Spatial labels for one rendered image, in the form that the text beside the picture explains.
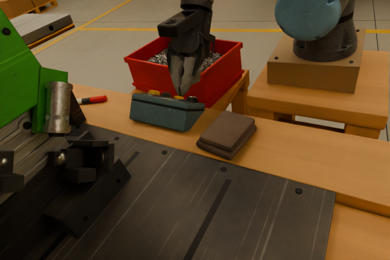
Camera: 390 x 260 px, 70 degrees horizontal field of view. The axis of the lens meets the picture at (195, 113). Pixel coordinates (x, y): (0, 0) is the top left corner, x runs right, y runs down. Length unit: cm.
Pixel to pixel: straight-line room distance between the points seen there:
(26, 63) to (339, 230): 51
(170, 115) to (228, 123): 13
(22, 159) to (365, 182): 51
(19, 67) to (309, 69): 61
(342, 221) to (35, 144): 47
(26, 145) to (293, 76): 61
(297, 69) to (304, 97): 7
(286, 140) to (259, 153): 6
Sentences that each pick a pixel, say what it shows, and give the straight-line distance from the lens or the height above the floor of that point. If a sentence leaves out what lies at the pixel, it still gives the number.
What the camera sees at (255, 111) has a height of 80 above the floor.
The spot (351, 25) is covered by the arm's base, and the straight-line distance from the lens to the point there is 78.
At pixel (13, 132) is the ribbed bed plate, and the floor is 105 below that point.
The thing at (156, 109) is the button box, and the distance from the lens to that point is 60.
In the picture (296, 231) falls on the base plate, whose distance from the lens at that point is 43.
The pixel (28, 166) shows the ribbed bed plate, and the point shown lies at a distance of 50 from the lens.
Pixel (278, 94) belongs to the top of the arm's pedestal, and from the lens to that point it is 76.
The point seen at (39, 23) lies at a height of 113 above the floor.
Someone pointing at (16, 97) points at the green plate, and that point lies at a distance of 47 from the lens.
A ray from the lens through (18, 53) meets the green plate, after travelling 48.
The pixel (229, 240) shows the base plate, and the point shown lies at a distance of 42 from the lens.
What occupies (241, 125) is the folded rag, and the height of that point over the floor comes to 93.
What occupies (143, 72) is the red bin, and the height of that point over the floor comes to 88.
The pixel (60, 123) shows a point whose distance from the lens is 45.
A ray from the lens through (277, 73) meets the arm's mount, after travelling 78.
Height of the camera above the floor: 127
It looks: 36 degrees down
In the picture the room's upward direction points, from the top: 11 degrees counter-clockwise
